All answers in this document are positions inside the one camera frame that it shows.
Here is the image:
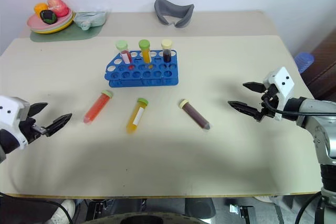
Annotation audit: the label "metal bracket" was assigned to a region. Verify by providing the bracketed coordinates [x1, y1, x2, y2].
[229, 204, 256, 224]

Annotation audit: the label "orange tube, green cap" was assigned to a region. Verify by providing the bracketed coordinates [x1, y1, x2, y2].
[138, 39, 154, 70]

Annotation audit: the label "black and green toy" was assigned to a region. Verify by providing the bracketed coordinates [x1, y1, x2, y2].
[39, 9, 59, 25]

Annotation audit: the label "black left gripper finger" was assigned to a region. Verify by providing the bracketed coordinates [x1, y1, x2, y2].
[44, 113, 73, 138]
[28, 102, 49, 118]

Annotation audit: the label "orange toy fruit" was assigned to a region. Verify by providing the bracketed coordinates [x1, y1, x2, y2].
[34, 3, 50, 15]

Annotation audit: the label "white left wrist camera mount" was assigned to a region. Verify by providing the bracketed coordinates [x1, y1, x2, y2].
[0, 95, 31, 152]

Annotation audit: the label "blue stacked cups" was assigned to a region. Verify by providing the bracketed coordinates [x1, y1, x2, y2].
[293, 52, 316, 74]

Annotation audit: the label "orange tube, white label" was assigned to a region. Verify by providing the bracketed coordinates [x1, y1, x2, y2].
[125, 98, 149, 134]

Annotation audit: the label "dark rounded shape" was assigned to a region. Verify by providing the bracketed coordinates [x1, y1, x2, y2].
[184, 198, 216, 220]

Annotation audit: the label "dark tube, yellow cap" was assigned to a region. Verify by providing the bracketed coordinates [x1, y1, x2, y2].
[161, 39, 174, 63]

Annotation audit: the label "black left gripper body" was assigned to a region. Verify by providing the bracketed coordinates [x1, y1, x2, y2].
[18, 116, 48, 145]

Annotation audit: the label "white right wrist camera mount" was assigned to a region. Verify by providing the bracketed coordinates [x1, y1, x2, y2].
[262, 67, 296, 123]

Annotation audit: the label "red tube, pale green cap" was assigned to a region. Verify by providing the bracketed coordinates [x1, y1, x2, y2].
[115, 39, 133, 65]

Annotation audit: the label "white shoe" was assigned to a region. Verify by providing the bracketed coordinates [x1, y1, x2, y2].
[49, 199, 77, 224]

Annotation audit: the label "black floor cable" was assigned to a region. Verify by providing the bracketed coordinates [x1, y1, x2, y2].
[293, 191, 323, 224]

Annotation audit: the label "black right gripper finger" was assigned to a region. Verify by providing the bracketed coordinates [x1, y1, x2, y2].
[243, 81, 267, 94]
[227, 100, 263, 120]

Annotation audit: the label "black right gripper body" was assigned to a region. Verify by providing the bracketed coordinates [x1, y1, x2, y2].
[254, 83, 280, 123]

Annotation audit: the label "grey fabric eye mask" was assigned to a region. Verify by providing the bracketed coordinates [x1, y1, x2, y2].
[154, 0, 195, 29]

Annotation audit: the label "pink red toy fruit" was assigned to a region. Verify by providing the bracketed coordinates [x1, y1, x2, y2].
[47, 0, 70, 18]

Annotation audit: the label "brown wooden cabinet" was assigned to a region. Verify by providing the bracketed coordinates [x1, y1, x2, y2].
[297, 28, 336, 102]

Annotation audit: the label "blue plastic test tube rack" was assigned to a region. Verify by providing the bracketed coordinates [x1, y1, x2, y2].
[104, 49, 180, 88]

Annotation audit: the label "pink plate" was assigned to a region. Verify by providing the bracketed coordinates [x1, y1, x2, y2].
[27, 8, 72, 32]

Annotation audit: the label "green placemat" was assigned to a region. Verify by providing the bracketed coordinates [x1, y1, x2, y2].
[29, 11, 106, 43]

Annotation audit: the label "yellow plate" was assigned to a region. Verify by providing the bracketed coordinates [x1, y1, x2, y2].
[31, 11, 76, 35]

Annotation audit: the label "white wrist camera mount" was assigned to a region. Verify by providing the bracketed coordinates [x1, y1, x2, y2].
[0, 95, 31, 152]
[262, 67, 296, 123]

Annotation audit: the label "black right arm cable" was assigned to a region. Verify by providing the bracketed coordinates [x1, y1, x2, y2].
[263, 97, 336, 117]

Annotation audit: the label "brown tube, yellow cap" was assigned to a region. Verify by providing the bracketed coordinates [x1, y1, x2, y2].
[178, 99, 211, 132]

